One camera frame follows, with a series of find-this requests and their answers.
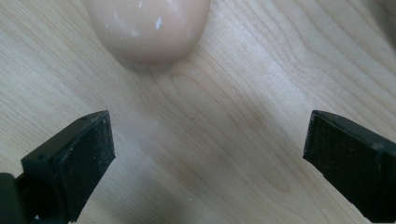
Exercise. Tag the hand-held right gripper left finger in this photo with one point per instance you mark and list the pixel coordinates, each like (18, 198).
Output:
(77, 161)

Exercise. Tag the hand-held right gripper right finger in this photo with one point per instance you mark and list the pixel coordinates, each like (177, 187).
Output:
(351, 161)

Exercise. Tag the beige egg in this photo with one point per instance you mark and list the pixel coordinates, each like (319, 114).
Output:
(149, 29)

